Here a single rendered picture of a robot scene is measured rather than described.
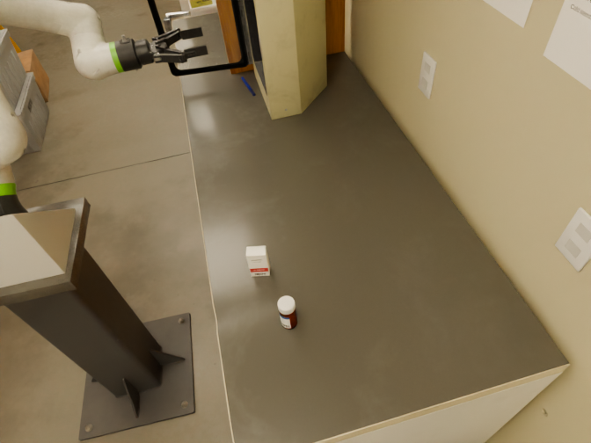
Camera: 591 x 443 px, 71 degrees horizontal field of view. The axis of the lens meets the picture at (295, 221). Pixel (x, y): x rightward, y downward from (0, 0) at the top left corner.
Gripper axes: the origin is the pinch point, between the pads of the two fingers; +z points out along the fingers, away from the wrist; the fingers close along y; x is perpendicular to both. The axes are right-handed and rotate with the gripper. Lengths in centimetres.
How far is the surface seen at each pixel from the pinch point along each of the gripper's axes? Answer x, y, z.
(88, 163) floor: 120, 115, -97
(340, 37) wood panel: 20, 22, 56
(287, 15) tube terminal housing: -8.8, -14.6, 26.3
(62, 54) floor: 120, 297, -133
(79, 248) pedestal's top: 27, -52, -48
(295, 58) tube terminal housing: 4.9, -14.6, 27.9
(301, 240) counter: 26, -70, 13
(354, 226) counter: 26, -70, 28
